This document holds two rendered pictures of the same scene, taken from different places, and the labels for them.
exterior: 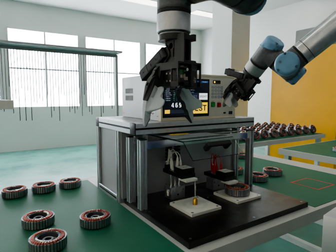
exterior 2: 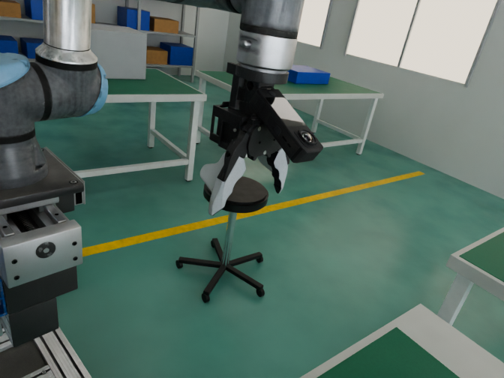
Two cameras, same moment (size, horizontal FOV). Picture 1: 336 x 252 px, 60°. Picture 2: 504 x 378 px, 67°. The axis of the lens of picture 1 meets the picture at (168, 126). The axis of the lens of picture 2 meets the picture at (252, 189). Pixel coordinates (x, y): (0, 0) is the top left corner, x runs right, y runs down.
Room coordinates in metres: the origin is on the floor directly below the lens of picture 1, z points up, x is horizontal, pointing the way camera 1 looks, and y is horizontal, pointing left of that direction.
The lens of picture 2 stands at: (1.19, -0.07, 1.43)
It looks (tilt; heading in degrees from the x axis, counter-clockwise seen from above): 26 degrees down; 172
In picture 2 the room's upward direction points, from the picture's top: 10 degrees clockwise
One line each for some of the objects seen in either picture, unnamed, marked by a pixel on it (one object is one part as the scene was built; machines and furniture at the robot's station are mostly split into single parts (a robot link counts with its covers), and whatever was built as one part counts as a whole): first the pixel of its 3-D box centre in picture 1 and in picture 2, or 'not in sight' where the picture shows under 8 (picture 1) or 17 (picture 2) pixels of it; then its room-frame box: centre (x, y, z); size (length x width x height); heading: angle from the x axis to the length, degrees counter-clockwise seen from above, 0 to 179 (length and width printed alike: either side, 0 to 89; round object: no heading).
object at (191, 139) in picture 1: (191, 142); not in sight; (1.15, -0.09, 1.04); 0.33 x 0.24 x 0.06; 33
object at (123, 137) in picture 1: (182, 157); not in sight; (1.43, -0.07, 0.92); 0.66 x 0.01 x 0.30; 123
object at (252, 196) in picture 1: (237, 194); not in sight; (1.28, -0.31, 0.78); 0.15 x 0.15 x 0.01; 33
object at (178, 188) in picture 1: (174, 191); not in sight; (1.27, -0.03, 0.80); 0.07 x 0.05 x 0.06; 123
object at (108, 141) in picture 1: (109, 161); not in sight; (1.37, 0.28, 0.91); 0.28 x 0.03 x 0.32; 33
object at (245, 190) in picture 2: not in sight; (233, 232); (-0.61, 0.11, 0.28); 0.54 x 0.49 x 0.56; 33
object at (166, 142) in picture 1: (202, 139); not in sight; (1.30, -0.16, 1.03); 0.62 x 0.01 x 0.03; 123
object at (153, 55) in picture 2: not in sight; (152, 55); (-5.64, -1.19, 0.39); 0.40 x 0.36 x 0.21; 32
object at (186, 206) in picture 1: (195, 205); not in sight; (1.15, -0.11, 0.78); 0.15 x 0.15 x 0.01; 33
